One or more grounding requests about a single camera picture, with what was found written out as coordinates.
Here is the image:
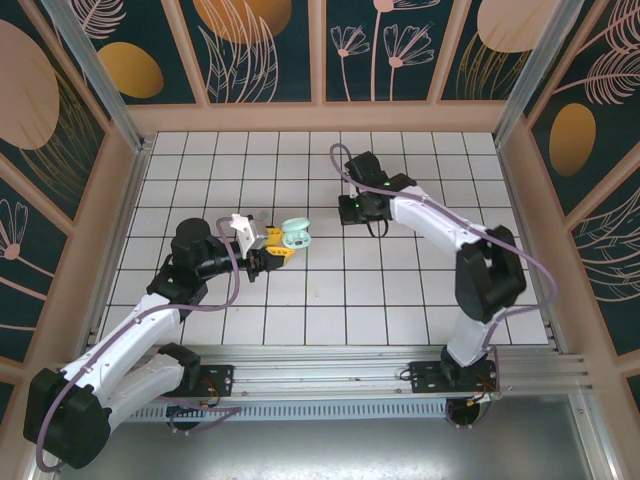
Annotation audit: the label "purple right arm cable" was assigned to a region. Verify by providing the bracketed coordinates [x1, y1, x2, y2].
[329, 143, 559, 431]

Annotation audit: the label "mint green earbud charging case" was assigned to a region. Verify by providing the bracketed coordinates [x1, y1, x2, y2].
[278, 215, 313, 250]

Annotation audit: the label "black base electronics housing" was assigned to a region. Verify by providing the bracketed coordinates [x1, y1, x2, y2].
[164, 402, 211, 436]
[446, 397, 494, 431]

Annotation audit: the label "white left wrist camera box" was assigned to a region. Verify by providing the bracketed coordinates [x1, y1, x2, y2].
[229, 213, 270, 260]

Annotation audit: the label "red and black wires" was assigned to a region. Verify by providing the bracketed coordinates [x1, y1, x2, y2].
[469, 377, 502, 406]
[197, 379, 224, 414]

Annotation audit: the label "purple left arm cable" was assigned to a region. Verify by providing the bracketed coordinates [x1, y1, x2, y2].
[35, 217, 245, 474]

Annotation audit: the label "grey slotted cable duct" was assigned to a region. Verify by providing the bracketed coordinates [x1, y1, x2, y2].
[119, 402, 451, 424]

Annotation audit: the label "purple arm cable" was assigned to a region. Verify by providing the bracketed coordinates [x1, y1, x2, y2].
[35, 217, 245, 474]
[329, 143, 559, 431]

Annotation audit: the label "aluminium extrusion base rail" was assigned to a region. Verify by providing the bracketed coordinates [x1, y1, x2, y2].
[49, 344, 596, 401]

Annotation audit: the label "aluminium corner post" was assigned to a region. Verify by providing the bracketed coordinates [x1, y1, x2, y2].
[492, 0, 585, 147]
[40, 0, 154, 154]

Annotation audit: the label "pink wooden enclosure frame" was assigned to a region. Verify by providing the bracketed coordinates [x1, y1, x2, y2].
[0, 0, 640, 480]

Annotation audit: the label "aluminium side rail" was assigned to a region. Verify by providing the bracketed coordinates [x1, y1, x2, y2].
[78, 144, 151, 362]
[494, 142, 569, 354]

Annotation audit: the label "dark floral wall panel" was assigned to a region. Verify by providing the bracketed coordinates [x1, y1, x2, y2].
[178, 0, 320, 105]
[324, 0, 462, 105]
[0, 174, 70, 364]
[522, 0, 640, 217]
[0, 0, 112, 239]
[438, 0, 569, 103]
[62, 0, 207, 107]
[569, 149, 640, 357]

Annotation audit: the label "grey metal sheet panel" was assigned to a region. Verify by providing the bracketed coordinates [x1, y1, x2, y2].
[29, 392, 614, 480]

